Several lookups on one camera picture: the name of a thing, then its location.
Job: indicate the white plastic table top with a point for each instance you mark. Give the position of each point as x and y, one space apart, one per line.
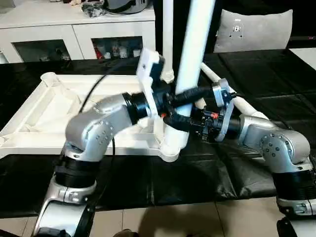
49 103

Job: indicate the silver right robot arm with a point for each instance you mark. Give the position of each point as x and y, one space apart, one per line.
276 143

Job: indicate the black work mat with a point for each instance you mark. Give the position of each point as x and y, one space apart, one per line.
222 172

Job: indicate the small white jar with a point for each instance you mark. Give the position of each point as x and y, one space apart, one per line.
136 53

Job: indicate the red packet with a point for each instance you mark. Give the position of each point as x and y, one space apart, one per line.
98 53

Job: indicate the grey cushion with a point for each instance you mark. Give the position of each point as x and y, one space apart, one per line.
254 32

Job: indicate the black sofa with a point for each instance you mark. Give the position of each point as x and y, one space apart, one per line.
222 5

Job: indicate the black tangled clutter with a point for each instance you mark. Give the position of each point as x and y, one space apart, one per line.
93 10

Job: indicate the white sideboard cabinet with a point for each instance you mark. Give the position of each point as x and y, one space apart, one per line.
74 27

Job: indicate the white flat board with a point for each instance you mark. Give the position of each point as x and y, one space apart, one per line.
304 55

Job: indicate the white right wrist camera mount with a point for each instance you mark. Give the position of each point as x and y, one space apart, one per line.
224 103

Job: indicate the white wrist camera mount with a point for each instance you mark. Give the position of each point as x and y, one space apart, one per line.
146 74
224 103

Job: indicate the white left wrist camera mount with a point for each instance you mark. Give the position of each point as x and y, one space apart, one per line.
146 74

